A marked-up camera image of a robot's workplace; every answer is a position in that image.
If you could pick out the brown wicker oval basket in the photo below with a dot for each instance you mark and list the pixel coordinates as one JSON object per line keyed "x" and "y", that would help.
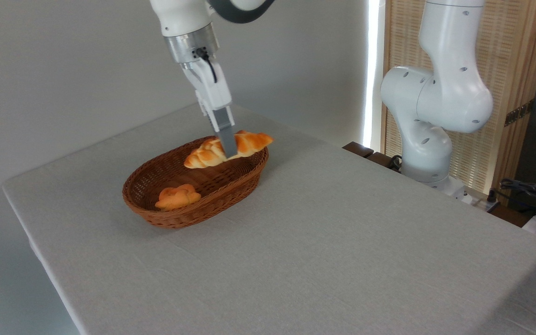
{"x": 184, "y": 219}

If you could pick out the long braided bread loaf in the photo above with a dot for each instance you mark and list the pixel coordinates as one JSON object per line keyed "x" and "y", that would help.
{"x": 254, "y": 142}

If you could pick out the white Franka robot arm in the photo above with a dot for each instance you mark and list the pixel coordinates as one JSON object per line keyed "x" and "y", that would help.
{"x": 435, "y": 102}

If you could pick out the white power strip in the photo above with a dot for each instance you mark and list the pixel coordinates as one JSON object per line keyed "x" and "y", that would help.
{"x": 479, "y": 202}

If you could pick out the small orange bread roll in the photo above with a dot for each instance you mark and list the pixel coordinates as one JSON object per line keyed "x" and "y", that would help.
{"x": 177, "y": 197}

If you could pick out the grey tablecloth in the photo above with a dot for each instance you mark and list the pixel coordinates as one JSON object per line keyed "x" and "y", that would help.
{"x": 342, "y": 260}

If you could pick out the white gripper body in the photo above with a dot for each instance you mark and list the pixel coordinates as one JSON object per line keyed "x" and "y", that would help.
{"x": 214, "y": 90}

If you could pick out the wooden slatted folding screen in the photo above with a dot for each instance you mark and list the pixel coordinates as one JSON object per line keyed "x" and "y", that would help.
{"x": 510, "y": 46}

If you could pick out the dark wooden furniture piece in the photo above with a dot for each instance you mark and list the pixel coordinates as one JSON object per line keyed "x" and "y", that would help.
{"x": 357, "y": 149}

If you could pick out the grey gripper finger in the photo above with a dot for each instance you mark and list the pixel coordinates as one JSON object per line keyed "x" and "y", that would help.
{"x": 226, "y": 132}

